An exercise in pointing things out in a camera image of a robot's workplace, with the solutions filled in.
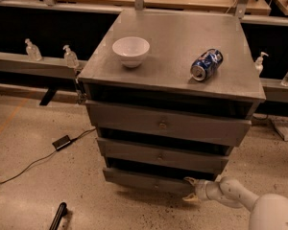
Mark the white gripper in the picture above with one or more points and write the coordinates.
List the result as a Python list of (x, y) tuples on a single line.
[(201, 188)]

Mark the grey bottom drawer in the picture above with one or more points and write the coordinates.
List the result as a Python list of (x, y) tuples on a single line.
[(147, 182)]

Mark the grey drawer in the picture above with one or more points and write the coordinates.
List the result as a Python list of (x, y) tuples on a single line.
[(147, 182), (168, 123), (161, 156)]

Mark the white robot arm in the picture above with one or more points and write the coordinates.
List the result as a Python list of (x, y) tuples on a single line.
[(267, 212)]

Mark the grey middle drawer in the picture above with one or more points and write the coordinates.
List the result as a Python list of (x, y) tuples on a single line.
[(161, 156)]

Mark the grey wooden drawer cabinet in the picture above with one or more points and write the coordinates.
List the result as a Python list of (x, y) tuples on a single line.
[(163, 80)]

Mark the grey top drawer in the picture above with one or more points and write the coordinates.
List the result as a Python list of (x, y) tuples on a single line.
[(168, 123)]

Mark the grey block on floor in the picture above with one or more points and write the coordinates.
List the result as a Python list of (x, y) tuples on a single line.
[(282, 128)]

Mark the crushed blue soda can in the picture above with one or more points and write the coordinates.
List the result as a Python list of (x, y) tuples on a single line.
[(206, 65)]

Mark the white pump bottle right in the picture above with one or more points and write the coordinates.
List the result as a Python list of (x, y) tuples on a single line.
[(259, 62)]

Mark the black power adapter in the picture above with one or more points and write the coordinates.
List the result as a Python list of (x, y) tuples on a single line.
[(62, 142)]

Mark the white ceramic bowl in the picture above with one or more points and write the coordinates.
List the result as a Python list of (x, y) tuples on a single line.
[(131, 50)]

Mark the clear pump bottle near cabinet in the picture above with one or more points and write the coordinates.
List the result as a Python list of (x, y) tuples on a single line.
[(70, 57)]

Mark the clear pump bottle far left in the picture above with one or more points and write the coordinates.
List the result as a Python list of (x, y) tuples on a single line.
[(32, 50)]

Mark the black cylindrical handle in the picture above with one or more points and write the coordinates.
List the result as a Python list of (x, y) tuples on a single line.
[(61, 212)]

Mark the grey metal shelf rail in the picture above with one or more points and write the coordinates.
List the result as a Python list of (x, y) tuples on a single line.
[(53, 67)]

